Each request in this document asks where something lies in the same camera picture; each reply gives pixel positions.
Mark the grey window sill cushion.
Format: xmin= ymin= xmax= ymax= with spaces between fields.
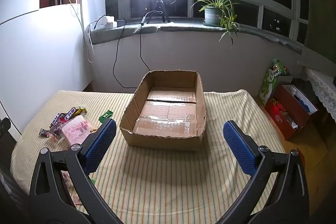
xmin=88 ymin=22 xmax=305 ymax=54

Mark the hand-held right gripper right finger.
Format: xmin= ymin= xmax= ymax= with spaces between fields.
xmin=217 ymin=120 xmax=310 ymax=224

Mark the black cable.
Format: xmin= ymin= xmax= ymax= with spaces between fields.
xmin=113 ymin=25 xmax=152 ymax=89

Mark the green candy packet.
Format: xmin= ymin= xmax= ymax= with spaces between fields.
xmin=99 ymin=111 xmax=114 ymax=123

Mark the white lace cloth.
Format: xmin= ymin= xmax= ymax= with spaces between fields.
xmin=304 ymin=67 xmax=336 ymax=122

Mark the striped cream blanket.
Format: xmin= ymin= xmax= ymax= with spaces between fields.
xmin=10 ymin=89 xmax=306 ymax=224

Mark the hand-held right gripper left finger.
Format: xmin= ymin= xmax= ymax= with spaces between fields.
xmin=29 ymin=118 xmax=118 ymax=224

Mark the brown chocolate bar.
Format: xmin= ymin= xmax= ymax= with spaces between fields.
xmin=64 ymin=107 xmax=79 ymax=119
xmin=51 ymin=113 xmax=66 ymax=126

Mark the white cable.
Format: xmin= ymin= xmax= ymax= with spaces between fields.
xmin=56 ymin=0 xmax=95 ymax=63

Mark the green snack bag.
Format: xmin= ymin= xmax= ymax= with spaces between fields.
xmin=259 ymin=58 xmax=289 ymax=105

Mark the red cardboard box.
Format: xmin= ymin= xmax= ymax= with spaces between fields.
xmin=264 ymin=84 xmax=319 ymax=141

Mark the potted spider plant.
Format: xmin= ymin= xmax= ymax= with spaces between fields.
xmin=189 ymin=0 xmax=240 ymax=45

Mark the dark curtain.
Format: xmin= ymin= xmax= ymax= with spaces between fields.
xmin=298 ymin=0 xmax=336 ymax=68

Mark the white power strip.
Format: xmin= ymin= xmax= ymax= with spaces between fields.
xmin=93 ymin=15 xmax=117 ymax=30

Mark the pink snack packet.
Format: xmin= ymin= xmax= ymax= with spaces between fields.
xmin=60 ymin=114 xmax=96 ymax=146

